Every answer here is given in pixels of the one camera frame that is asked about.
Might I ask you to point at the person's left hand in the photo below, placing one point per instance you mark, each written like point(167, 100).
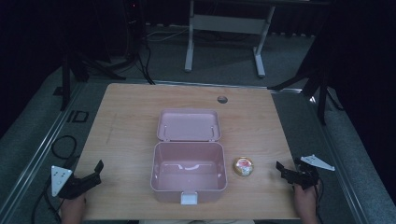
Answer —
point(73, 207)

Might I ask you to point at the round gold foil snack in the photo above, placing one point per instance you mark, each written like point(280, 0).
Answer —
point(243, 166)

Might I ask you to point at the person's light shirt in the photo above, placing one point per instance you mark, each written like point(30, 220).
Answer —
point(196, 221)

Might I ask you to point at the black equipment tower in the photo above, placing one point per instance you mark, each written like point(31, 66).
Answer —
point(134, 28)

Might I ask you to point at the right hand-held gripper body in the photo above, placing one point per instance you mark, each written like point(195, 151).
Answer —
point(306, 174)

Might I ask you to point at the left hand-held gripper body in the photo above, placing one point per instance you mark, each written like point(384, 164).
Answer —
point(67, 185)

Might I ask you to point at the metal floor rail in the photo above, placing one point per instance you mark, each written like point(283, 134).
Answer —
point(334, 155)
point(40, 151)

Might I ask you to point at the white metal desk frame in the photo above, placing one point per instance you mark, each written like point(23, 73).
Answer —
point(229, 24)

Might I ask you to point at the pink plastic storage box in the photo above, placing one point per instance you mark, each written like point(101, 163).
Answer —
point(188, 155)

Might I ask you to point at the person's right hand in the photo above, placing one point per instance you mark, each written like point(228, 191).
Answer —
point(305, 200)

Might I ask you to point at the black tripod stand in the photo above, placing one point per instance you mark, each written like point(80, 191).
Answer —
point(72, 73)
point(317, 84)

